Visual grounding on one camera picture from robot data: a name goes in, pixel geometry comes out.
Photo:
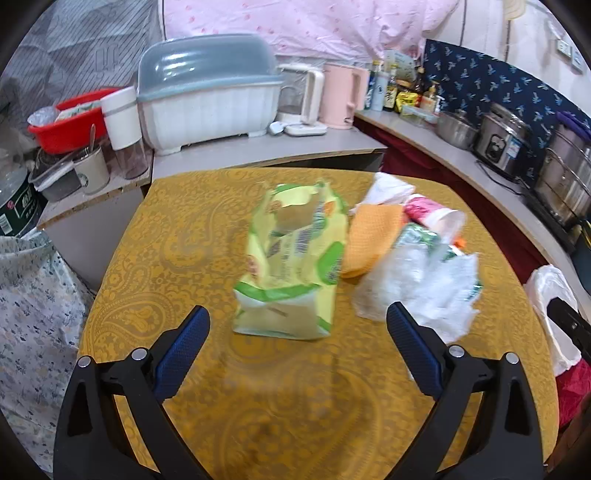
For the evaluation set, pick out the white bottle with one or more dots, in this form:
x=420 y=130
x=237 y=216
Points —
x=380 y=88

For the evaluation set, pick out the pink dotted curtain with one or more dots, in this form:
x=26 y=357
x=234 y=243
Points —
x=342 y=30

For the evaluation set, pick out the white cup blender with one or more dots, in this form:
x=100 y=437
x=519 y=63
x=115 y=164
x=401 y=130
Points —
x=121 y=118

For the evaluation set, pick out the dark soy sauce bottle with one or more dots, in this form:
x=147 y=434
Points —
x=392 y=89

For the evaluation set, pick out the yellow seasoning packet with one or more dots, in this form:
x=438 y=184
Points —
x=406 y=98

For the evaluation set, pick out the blue patterned cloth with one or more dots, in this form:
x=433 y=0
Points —
x=472 y=81

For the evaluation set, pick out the white paper tissue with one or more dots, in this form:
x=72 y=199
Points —
x=386 y=189

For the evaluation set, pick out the pink white paper cup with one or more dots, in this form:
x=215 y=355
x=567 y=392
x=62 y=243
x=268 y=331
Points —
x=447 y=223

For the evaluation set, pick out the purple cloth on steamer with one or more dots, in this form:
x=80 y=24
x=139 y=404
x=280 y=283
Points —
x=570 y=121

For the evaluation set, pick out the large steel steamer pot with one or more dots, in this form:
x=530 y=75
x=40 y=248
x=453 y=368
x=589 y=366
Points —
x=563 y=185

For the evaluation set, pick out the steel rice cooker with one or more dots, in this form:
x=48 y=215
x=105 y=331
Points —
x=501 y=139

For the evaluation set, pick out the pink electric kettle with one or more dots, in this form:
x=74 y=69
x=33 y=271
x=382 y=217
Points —
x=344 y=93

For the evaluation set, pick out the small steel pot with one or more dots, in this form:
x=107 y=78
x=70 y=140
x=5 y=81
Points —
x=456 y=129

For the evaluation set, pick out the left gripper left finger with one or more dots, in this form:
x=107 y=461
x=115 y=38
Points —
x=91 y=442

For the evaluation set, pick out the white glass electric kettle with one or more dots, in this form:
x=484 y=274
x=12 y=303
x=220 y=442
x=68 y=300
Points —
x=300 y=100

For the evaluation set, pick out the yellow green snack bag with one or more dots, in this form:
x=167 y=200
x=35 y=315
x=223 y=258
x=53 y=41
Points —
x=293 y=258

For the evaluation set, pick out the white mug with utensils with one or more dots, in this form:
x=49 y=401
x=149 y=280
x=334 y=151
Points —
x=90 y=166

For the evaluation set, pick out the white dish rack grey lid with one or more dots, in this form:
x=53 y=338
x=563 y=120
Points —
x=203 y=88

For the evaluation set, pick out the white lined trash bin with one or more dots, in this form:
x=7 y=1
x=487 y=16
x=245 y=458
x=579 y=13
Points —
x=547 y=289

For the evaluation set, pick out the red plastic basin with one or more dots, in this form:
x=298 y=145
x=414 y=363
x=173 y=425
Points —
x=68 y=135

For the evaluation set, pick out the clear plastic bag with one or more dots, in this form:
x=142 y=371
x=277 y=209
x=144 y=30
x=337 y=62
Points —
x=435 y=281

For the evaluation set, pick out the floral grey cloth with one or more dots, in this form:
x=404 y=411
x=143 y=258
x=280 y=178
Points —
x=44 y=306

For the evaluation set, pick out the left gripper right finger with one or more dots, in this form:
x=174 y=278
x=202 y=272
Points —
x=505 y=440

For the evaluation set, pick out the green glass bottle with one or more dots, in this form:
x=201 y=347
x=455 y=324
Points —
x=21 y=204

